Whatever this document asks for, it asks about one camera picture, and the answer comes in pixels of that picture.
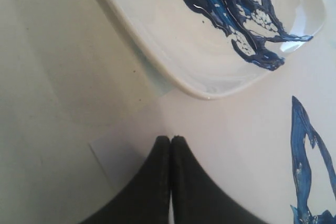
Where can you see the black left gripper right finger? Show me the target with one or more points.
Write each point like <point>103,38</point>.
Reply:
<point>197,199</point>

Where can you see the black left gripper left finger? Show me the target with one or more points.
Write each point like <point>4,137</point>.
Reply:
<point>146,197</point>

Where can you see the white paper sheet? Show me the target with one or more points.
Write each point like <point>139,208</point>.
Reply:
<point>243,140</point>

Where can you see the white square plate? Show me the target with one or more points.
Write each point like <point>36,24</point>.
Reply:
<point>214,48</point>

